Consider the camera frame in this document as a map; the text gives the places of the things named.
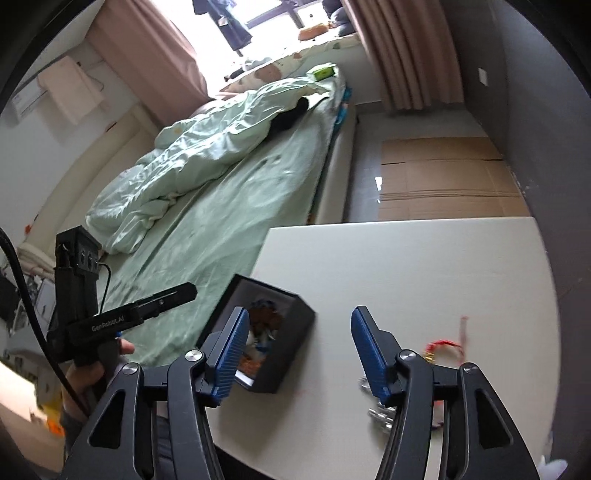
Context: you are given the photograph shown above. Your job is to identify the silver ball chain necklace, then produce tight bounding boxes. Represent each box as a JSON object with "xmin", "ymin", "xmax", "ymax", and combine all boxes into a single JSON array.
[{"xmin": 358, "ymin": 376, "xmax": 445, "ymax": 432}]

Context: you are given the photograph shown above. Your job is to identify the red string bracelet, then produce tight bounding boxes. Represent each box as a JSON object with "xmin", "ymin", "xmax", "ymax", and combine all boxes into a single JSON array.
[{"xmin": 423, "ymin": 315, "xmax": 470, "ymax": 363}]

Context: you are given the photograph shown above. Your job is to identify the white leather ottoman table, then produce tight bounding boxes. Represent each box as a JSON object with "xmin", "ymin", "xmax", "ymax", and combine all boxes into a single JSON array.
[{"xmin": 207, "ymin": 217, "xmax": 560, "ymax": 479}]

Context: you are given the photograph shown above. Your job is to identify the black square jewelry box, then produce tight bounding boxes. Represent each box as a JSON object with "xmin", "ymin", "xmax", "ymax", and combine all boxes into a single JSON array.
[{"xmin": 197, "ymin": 274, "xmax": 317, "ymax": 394}]

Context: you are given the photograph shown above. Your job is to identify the white wall air conditioner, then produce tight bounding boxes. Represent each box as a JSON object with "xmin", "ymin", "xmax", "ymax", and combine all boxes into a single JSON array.
[{"xmin": 10, "ymin": 78, "xmax": 47, "ymax": 124}]

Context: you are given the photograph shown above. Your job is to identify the beige hanging towel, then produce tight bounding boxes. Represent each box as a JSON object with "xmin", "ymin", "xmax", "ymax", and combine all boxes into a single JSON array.
[{"xmin": 37, "ymin": 56, "xmax": 105, "ymax": 125}]

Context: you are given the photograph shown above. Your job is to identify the green bed with mattress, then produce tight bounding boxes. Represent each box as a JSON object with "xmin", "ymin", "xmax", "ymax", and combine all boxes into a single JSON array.
[{"xmin": 104, "ymin": 71, "xmax": 349, "ymax": 366}]

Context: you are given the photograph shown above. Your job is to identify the black cable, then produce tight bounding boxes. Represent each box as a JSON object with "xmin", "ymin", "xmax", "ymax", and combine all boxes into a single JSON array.
[{"xmin": 0, "ymin": 227, "xmax": 91, "ymax": 416}]

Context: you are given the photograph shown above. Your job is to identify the right pink curtain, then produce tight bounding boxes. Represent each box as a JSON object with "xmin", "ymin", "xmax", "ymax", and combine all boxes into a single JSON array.
[{"xmin": 344, "ymin": 0, "xmax": 464, "ymax": 113}]

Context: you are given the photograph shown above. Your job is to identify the green tissue box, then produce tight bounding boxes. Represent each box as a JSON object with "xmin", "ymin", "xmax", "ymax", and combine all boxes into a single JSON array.
[{"xmin": 305, "ymin": 63, "xmax": 338, "ymax": 82}]

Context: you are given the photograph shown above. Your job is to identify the orange plush toy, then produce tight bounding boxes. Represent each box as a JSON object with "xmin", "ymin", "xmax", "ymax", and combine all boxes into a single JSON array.
[{"xmin": 297, "ymin": 24, "xmax": 329, "ymax": 41}]

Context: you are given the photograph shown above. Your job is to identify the pink curtain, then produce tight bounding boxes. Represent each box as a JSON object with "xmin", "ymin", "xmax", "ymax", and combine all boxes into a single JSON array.
[
  {"xmin": 344, "ymin": 0, "xmax": 464, "ymax": 113},
  {"xmin": 86, "ymin": 0, "xmax": 211, "ymax": 126}
]

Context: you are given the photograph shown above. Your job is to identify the left pink curtain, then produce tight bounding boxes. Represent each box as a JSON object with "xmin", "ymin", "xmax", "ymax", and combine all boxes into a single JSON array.
[{"xmin": 86, "ymin": 0, "xmax": 211, "ymax": 126}]

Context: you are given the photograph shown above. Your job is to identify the beige padded headboard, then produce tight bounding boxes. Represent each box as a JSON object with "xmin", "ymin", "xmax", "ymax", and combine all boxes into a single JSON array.
[{"xmin": 17, "ymin": 104, "xmax": 159, "ymax": 262}]

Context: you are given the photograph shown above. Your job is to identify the person's left hand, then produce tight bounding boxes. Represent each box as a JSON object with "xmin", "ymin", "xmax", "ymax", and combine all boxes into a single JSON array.
[{"xmin": 62, "ymin": 338, "xmax": 136, "ymax": 430}]

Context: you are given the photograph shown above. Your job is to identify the white wall socket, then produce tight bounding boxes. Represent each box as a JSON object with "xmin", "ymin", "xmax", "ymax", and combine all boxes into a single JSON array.
[{"xmin": 478, "ymin": 68, "xmax": 488, "ymax": 86}]

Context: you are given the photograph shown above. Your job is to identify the dark hanging clothes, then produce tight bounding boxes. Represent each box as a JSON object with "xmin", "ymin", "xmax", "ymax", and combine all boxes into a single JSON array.
[{"xmin": 192, "ymin": 0, "xmax": 252, "ymax": 52}]

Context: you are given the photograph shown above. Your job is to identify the light green crumpled duvet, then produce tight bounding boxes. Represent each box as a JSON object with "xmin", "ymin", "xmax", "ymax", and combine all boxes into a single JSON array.
[{"xmin": 85, "ymin": 77, "xmax": 342, "ymax": 255}]

